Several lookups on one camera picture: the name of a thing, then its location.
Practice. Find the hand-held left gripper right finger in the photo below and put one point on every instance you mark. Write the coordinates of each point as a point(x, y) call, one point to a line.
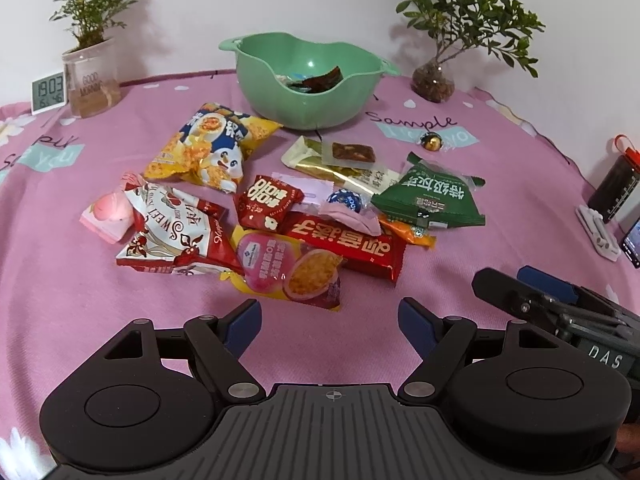
point(417, 322)

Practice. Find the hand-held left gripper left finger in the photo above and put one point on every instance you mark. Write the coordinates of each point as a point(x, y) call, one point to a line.
point(245, 322)

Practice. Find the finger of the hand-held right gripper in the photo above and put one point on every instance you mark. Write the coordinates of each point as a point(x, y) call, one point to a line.
point(505, 292)
point(545, 282)

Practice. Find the red white cherry print bag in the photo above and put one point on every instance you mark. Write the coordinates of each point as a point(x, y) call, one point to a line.
point(165, 232)

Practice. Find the green snack packet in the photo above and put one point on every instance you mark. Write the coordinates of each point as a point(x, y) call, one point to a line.
point(430, 197)

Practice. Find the small pink packet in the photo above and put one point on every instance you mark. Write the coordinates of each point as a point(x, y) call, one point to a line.
point(350, 219)

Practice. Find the pink peach jelly packet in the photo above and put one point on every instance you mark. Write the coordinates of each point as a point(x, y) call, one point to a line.
point(112, 210)

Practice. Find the cream gold bar packet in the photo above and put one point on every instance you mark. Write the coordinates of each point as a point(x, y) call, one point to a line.
point(310, 157)

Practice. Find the brownie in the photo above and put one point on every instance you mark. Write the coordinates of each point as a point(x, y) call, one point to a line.
point(352, 152)

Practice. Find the green plastic bowl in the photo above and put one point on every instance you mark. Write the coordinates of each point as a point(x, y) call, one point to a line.
point(280, 105)

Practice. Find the dark brown bar packet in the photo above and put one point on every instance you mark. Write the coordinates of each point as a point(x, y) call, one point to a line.
point(322, 81)

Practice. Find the pink yellow fruit packet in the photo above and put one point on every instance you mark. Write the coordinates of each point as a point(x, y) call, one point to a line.
point(280, 270)

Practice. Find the white folding stand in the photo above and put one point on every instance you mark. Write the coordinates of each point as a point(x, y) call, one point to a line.
point(597, 230)

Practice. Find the orange candy packet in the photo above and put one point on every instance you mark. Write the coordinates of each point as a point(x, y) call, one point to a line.
point(412, 234)

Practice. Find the black phone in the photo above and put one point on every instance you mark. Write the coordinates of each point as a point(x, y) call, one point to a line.
point(632, 242)

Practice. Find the long red snack packet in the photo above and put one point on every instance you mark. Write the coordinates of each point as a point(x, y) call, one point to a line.
point(350, 250)

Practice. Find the black bottle with red cap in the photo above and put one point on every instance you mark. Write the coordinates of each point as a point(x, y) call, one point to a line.
point(617, 185)

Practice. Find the small red snack packet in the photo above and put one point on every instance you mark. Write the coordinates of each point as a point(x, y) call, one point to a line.
point(265, 202)

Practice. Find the blue foil chocolate ball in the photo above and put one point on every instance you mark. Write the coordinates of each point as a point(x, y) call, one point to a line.
point(345, 200)

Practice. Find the white flat packet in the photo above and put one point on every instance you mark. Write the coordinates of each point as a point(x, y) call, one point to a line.
point(300, 185)

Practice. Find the gold foil chocolate ball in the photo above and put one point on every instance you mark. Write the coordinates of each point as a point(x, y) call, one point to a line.
point(432, 141)

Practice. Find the pink printed blanket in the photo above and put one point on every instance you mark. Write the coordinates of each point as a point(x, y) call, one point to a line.
point(75, 285)

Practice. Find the yellow blue rice cracker bag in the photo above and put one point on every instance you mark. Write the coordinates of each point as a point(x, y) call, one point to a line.
point(210, 150)

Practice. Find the leafy plant in glass vase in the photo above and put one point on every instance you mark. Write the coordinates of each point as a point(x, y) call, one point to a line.
point(432, 85)

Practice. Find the plant in clear cup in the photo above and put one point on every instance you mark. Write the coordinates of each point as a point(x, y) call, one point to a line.
point(92, 90)

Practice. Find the white digital clock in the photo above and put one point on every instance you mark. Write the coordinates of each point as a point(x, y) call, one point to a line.
point(49, 92)

